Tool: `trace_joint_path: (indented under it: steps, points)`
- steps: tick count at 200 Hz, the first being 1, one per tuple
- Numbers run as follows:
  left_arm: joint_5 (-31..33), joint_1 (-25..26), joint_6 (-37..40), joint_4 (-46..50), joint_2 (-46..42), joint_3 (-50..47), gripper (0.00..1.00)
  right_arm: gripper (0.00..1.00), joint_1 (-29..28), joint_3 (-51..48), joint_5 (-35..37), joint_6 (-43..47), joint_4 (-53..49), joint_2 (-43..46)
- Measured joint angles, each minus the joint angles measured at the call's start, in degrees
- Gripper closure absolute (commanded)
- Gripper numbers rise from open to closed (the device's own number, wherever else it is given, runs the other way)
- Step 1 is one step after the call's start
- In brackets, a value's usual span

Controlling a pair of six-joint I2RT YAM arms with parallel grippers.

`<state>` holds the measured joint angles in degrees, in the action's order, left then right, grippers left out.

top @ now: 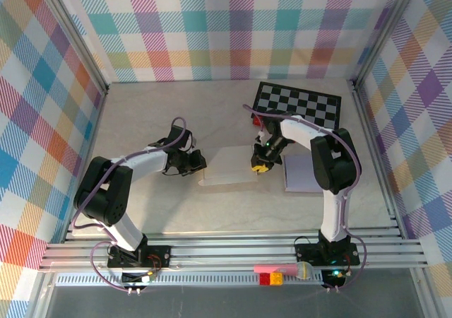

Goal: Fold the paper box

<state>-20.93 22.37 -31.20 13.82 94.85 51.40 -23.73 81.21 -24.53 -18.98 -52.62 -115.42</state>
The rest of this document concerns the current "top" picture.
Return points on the lavender white cardboard paper box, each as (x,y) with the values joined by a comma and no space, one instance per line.
(229,166)

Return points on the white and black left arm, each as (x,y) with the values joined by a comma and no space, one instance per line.
(141,162)

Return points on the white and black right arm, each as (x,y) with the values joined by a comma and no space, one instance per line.
(300,130)

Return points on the flat folded lavender paper box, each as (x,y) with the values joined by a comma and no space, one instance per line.
(300,176)

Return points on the red glitter toy microphone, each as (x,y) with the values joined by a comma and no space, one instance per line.
(256,120)

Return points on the black grey chessboard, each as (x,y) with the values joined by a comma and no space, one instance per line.
(310,102)

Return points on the pink toy microphone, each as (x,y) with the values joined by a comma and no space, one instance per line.
(275,269)

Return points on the small red building brick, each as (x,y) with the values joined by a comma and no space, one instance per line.
(265,279)

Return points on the small orange building brick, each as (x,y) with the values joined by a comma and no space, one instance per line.
(276,279)

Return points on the black left controller board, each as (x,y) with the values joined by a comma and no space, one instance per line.
(132,278)

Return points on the black controller board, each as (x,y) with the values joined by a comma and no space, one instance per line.
(132,278)
(330,279)

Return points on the black right controller board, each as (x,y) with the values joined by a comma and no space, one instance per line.
(330,279)

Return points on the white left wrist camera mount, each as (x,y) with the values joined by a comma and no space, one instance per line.
(193,139)

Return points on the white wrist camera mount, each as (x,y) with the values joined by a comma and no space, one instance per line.
(261,134)
(193,139)

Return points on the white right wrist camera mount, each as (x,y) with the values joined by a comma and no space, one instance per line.
(261,134)

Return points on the aluminium rail bed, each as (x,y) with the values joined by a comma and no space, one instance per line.
(229,251)

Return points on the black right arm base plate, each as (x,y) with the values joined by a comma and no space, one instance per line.
(307,252)

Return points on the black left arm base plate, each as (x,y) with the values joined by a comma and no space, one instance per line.
(159,258)

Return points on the aluminium frame post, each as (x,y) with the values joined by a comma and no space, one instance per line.
(75,35)
(383,32)

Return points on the aluminium frame leg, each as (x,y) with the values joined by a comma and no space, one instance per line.
(422,293)
(42,297)

